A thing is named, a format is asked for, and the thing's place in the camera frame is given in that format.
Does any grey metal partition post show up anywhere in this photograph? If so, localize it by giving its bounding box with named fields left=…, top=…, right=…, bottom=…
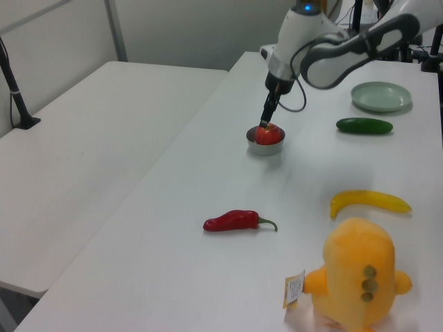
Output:
left=103, top=0, right=129, bottom=63

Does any red apple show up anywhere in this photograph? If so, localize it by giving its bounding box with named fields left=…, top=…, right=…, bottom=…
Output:
left=255, top=122, right=282, bottom=146

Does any pale green plate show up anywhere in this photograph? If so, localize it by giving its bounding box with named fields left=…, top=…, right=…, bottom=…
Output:
left=350, top=81, right=413, bottom=113

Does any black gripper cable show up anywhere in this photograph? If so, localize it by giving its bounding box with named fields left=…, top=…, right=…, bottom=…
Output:
left=276, top=36, right=308, bottom=113

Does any orange plush toy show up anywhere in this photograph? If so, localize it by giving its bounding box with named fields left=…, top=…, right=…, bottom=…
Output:
left=302, top=216, right=414, bottom=332

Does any green cucumber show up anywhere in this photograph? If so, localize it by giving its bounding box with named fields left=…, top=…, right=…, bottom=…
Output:
left=336, top=116, right=394, bottom=133

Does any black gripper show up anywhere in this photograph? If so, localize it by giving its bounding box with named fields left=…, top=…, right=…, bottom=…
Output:
left=259, top=71, right=296, bottom=127

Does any thin black vertical pole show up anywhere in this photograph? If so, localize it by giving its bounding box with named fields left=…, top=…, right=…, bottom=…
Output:
left=352, top=0, right=364, bottom=34

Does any grey bowl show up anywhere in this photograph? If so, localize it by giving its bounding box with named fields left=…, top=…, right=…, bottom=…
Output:
left=246, top=125, right=286, bottom=157

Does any yellow banana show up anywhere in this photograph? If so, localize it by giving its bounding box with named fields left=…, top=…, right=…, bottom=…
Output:
left=329, top=189, right=413, bottom=219

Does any white side table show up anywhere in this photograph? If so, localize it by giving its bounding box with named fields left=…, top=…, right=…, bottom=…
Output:
left=0, top=61, right=229, bottom=300

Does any red chili pepper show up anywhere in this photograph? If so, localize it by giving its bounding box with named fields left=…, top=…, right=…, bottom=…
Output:
left=202, top=209, right=278, bottom=233

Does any paper tag of plush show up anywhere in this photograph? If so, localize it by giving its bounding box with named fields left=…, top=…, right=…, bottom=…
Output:
left=282, top=269, right=306, bottom=309

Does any black camera stand pole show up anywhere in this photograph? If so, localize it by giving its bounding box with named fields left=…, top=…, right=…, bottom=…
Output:
left=420, top=26, right=443, bottom=73
left=0, top=36, right=42, bottom=131

